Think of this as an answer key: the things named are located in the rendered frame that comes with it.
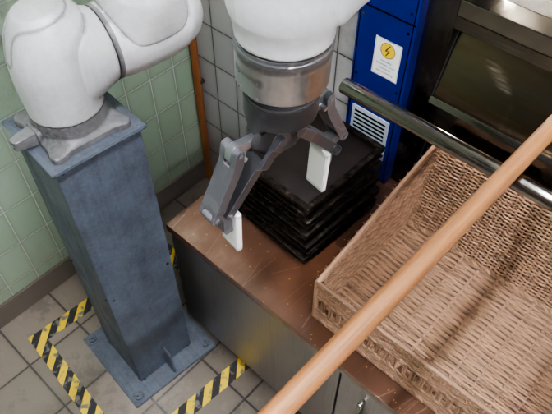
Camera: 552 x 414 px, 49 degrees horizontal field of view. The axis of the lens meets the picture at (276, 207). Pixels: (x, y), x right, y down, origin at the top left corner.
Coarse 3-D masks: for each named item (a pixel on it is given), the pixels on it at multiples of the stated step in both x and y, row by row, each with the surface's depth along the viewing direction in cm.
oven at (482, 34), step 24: (432, 0) 129; (456, 0) 125; (432, 24) 133; (456, 24) 129; (432, 48) 137; (504, 48) 124; (528, 48) 120; (432, 72) 141; (408, 96) 150; (432, 120) 152; (456, 120) 144; (408, 144) 160; (480, 144) 143; (504, 144) 138; (408, 168) 166; (528, 168) 137; (504, 240) 156
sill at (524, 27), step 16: (464, 0) 124; (480, 0) 124; (496, 0) 124; (464, 16) 126; (480, 16) 124; (496, 16) 121; (512, 16) 120; (528, 16) 120; (544, 16) 120; (496, 32) 123; (512, 32) 121; (528, 32) 118; (544, 32) 117; (544, 48) 118
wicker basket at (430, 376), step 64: (448, 192) 150; (512, 192) 140; (384, 256) 155; (448, 256) 155; (512, 256) 146; (320, 320) 143; (384, 320) 143; (448, 320) 143; (448, 384) 119; (512, 384) 133
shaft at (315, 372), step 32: (544, 128) 96; (512, 160) 91; (480, 192) 87; (448, 224) 84; (416, 256) 80; (384, 288) 77; (352, 320) 74; (320, 352) 72; (288, 384) 69; (320, 384) 70
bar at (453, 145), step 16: (352, 80) 108; (352, 96) 108; (368, 96) 106; (384, 112) 104; (400, 112) 103; (416, 128) 101; (432, 128) 100; (432, 144) 101; (448, 144) 99; (464, 144) 98; (464, 160) 98; (480, 160) 96; (496, 160) 96; (528, 192) 93; (544, 192) 91
